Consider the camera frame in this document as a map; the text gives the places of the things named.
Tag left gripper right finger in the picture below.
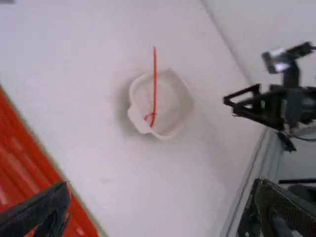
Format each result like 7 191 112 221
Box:
237 177 316 237

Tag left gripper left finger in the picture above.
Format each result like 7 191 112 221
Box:
0 181 72 237

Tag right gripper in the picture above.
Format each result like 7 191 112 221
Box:
223 83 316 130

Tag orange cable tie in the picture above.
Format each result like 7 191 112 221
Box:
144 45 158 128

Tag silver rails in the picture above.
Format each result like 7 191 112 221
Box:
219 128 284 237

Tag white dish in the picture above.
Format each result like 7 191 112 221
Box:
127 69 195 141

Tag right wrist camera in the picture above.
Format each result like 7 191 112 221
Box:
261 41 313 74

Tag row of orange cable ties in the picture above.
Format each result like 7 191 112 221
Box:
0 83 104 237

